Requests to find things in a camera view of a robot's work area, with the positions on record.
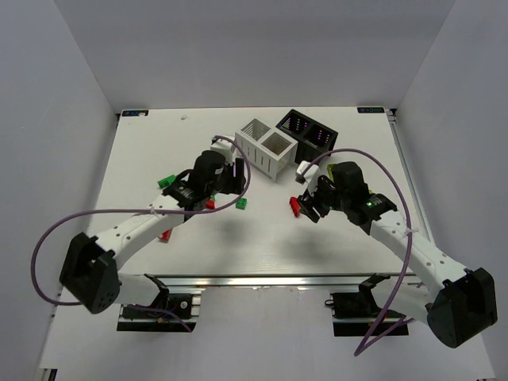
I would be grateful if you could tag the left blue table label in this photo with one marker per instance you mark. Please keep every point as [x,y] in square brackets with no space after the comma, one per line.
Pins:
[134,113]

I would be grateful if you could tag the aluminium table rail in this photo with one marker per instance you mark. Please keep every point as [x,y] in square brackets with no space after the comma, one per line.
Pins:
[257,281]

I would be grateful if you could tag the black slotted container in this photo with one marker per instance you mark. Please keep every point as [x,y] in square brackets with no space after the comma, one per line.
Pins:
[313,138]

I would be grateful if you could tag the white slotted container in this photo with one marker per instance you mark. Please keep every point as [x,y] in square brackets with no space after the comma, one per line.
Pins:
[266,148]

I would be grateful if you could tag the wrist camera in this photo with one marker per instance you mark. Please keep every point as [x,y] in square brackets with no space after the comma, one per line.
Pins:
[225,148]
[307,173]

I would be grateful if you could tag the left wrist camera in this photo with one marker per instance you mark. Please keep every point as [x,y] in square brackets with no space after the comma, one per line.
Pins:
[225,148]

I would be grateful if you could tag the red green lego front left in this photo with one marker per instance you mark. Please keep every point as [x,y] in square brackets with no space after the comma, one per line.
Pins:
[165,236]

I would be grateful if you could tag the red green stacked lego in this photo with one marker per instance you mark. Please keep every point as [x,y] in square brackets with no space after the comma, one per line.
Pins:
[210,204]

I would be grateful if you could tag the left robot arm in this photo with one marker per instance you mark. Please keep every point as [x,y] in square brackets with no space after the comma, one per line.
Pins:
[91,267]

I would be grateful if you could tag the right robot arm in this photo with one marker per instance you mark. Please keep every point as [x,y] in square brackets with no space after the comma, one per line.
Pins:
[455,302]

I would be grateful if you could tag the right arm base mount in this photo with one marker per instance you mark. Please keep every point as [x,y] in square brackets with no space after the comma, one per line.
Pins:
[354,312]

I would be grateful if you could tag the red curved lego brick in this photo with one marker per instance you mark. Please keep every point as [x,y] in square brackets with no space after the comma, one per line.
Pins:
[295,207]

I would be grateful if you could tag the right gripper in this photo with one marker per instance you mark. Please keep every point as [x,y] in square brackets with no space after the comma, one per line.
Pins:
[313,199]

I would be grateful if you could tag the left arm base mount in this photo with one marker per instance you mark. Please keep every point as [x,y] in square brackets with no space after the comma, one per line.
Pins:
[148,305]

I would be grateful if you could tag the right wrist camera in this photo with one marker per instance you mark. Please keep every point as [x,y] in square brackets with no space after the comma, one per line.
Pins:
[307,173]

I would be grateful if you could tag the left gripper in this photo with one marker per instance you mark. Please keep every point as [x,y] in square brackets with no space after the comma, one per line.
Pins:
[238,177]

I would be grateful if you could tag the green long lego piece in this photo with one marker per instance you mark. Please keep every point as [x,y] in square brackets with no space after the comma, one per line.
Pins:
[166,182]

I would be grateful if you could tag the green square lego brick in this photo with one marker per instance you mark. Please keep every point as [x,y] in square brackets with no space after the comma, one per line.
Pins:
[241,203]

